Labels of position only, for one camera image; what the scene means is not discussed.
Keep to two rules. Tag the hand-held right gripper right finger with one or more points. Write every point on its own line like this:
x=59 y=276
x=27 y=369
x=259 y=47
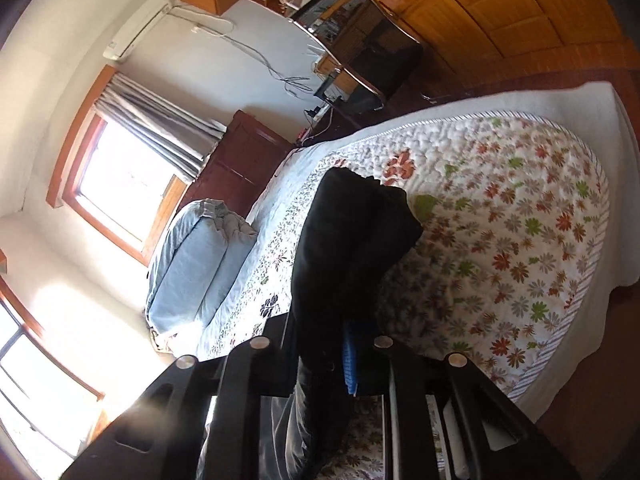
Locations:
x=352 y=360

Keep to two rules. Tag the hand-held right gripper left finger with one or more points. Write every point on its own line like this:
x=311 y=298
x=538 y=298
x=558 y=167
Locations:
x=272 y=355

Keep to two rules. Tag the black pants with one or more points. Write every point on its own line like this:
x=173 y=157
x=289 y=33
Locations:
x=350 y=240

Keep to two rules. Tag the light blue pillows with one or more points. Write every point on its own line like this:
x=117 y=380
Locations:
x=192 y=265

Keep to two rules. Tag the floral quilted bedspread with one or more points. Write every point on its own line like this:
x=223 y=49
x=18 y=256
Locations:
x=500 y=240

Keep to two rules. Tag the dark wooden headboard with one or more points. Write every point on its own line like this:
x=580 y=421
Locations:
x=240 y=160

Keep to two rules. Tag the wooden framed balcony door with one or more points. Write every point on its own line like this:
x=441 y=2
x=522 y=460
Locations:
x=35 y=360

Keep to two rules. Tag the wooden framed window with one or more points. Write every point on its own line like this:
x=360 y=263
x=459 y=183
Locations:
x=115 y=170

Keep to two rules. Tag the grey striped curtain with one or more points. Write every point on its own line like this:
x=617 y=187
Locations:
x=155 y=120

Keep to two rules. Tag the television on stand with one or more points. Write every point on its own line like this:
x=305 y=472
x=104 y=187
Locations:
x=365 y=60

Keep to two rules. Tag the white bed sheet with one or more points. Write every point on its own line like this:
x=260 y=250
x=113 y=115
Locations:
x=575 y=110

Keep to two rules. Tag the white air conditioner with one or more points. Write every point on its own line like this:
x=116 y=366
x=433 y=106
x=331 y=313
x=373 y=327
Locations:
x=137 y=25

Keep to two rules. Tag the wooden wardrobe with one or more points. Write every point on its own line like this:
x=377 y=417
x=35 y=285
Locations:
x=500 y=5

